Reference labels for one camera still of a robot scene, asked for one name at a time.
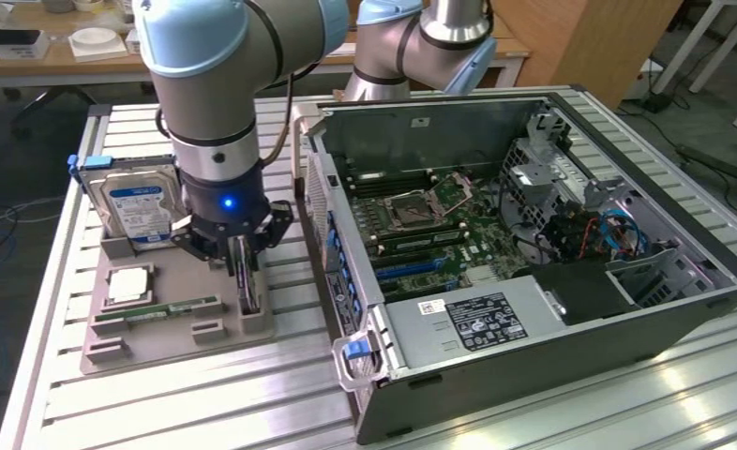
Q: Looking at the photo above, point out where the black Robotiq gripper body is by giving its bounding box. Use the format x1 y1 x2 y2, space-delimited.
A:
177 164 273 254

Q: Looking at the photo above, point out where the black graphics card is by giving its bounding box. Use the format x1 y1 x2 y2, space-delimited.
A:
229 233 263 314

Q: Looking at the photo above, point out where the grey parts rack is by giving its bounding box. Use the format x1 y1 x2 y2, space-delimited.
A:
76 217 278 376

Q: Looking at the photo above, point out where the hard disk in blue caddy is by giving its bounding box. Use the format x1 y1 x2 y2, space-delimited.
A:
66 154 189 246

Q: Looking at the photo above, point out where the silver CPU chip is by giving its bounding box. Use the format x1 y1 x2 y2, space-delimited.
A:
105 267 150 301

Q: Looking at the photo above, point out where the green RAM stick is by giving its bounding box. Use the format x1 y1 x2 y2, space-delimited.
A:
94 295 222 324

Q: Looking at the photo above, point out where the CPU socket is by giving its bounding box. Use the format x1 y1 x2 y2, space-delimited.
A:
382 189 449 231

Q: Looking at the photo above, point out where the long black expansion slot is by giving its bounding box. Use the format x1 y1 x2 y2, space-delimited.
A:
370 247 462 266

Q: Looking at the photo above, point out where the installed black RAM stick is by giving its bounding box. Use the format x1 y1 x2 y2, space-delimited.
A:
376 228 469 257

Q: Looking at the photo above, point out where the open socket cover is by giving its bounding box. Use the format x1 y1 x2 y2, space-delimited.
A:
426 172 478 217

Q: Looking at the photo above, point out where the grey power supply unit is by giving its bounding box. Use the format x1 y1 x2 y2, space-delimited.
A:
366 274 568 371

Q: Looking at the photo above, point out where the green motherboard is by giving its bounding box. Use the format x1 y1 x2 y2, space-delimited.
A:
340 166 534 304

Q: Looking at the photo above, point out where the black chair base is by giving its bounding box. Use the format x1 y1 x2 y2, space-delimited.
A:
2 82 155 140

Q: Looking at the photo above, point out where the white round plastic part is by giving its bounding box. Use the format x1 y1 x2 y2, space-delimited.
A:
66 26 130 63

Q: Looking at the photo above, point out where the wooden desk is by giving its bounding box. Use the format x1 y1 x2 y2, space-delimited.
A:
0 0 530 102

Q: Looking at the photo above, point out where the tall metal disk bay cage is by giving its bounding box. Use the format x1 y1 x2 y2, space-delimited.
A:
497 110 600 235

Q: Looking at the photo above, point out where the white box with black top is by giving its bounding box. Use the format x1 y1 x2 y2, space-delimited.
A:
0 27 50 61

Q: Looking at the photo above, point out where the open black PC case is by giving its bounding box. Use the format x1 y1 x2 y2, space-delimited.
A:
287 91 737 446

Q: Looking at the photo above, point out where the low metal disk bay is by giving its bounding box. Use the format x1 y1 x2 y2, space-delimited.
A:
604 247 728 310

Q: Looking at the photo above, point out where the wooden cabinet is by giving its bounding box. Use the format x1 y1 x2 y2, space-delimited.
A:
497 0 687 112

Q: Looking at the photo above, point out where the black power adapter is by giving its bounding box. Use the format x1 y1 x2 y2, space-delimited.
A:
639 93 676 114

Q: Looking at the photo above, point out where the black floor stand base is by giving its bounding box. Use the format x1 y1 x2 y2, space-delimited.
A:
672 140 737 182

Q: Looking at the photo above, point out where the black camera cable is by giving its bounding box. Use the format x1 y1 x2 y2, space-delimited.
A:
254 65 298 166

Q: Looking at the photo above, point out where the black cable bundle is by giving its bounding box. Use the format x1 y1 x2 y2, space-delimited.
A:
540 213 601 263

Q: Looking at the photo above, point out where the blue data wire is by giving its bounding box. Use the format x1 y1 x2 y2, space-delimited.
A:
595 210 651 259

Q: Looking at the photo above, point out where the white table frame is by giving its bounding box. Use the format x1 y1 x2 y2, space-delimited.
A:
647 0 737 128

